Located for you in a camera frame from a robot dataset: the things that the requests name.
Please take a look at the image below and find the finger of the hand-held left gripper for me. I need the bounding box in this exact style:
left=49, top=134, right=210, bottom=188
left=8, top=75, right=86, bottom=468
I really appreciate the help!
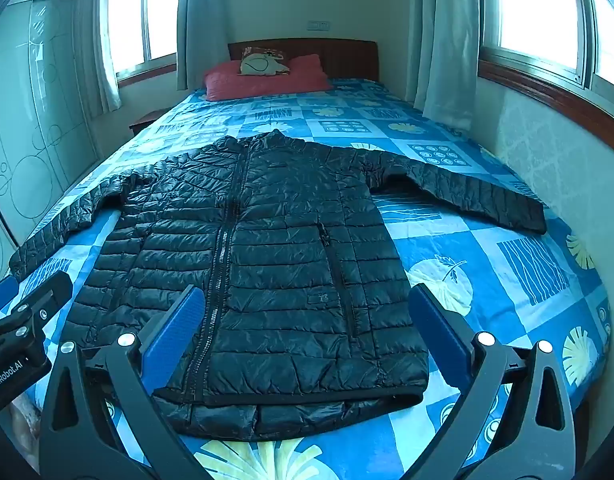
left=0, top=270, right=74, bottom=356
left=0, top=276, right=19, bottom=324

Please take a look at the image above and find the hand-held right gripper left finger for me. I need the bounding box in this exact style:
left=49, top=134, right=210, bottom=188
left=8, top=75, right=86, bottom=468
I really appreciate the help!
left=37, top=284, right=213, bottom=480

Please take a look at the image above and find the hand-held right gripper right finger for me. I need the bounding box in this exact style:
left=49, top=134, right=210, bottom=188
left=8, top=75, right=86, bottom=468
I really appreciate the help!
left=408, top=282, right=578, bottom=480

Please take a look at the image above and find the black puffer jacket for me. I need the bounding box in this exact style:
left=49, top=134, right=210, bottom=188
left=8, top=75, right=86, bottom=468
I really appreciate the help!
left=8, top=129, right=548, bottom=443

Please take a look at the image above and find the blue patterned bedsheet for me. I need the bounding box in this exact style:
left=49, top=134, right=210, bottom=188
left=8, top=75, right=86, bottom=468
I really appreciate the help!
left=0, top=77, right=614, bottom=480

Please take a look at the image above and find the white wardrobe with circle pattern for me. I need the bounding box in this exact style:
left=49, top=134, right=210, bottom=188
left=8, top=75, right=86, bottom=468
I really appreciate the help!
left=0, top=0, right=113, bottom=286

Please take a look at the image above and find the wooden nightstand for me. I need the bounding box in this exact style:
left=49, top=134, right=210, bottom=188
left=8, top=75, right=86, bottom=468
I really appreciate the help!
left=128, top=110, right=163, bottom=135

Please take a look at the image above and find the white curtain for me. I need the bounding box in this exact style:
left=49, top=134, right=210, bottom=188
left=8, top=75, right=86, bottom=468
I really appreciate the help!
left=176, top=0, right=229, bottom=92
left=412, top=0, right=481, bottom=133
left=76, top=0, right=122, bottom=119

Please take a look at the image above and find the red pillow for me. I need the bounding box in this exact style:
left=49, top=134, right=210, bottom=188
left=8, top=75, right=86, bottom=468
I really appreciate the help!
left=203, top=54, right=333, bottom=102

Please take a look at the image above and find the small printed cushion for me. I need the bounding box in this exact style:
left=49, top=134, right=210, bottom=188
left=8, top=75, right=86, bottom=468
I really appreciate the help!
left=238, top=47, right=293, bottom=77

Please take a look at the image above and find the wooden headboard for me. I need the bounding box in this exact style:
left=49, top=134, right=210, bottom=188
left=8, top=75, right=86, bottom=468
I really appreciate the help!
left=228, top=37, right=380, bottom=83

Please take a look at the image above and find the window with wooden sill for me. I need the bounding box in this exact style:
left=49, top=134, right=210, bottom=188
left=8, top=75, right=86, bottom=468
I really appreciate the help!
left=476, top=0, right=614, bottom=155

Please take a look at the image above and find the window with white frame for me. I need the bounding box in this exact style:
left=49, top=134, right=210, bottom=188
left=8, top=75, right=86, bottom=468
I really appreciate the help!
left=100, top=0, right=185, bottom=83

